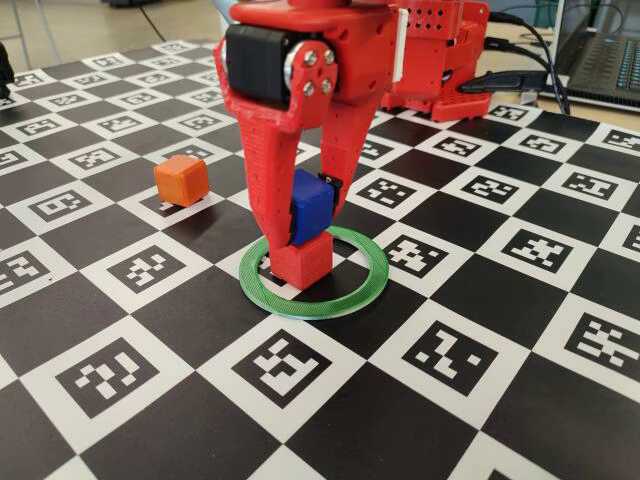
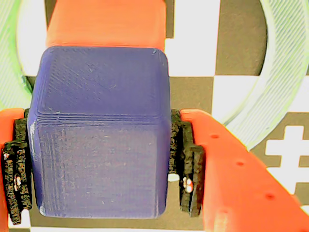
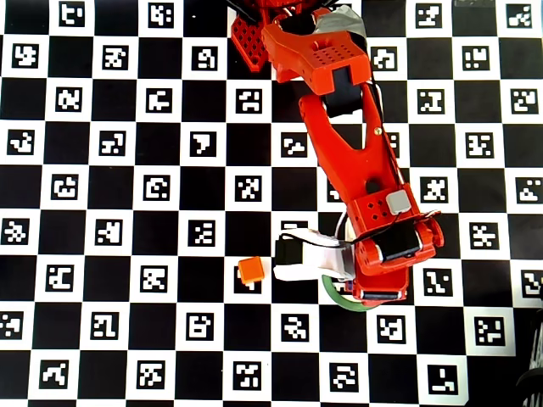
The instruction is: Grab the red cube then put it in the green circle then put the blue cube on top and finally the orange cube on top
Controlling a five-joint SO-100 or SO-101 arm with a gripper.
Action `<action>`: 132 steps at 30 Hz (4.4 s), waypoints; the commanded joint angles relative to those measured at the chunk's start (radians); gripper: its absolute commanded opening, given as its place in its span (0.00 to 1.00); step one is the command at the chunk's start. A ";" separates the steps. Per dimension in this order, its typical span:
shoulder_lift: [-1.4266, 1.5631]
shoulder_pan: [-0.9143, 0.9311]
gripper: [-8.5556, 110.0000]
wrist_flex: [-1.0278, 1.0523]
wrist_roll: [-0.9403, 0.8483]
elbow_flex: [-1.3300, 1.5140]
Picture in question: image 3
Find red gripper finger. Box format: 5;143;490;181
355;266;411;307

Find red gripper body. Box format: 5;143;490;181
354;211;445;276

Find orange cube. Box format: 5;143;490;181
237;255;266;284

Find grey square pad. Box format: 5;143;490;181
387;189;411;215

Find checkerboard marker mat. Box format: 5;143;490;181
0;0;543;407

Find green ring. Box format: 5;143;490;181
322;273;374;314

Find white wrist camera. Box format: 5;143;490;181
272;227;356;283

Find grey duct tape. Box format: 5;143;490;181
316;4;368;42

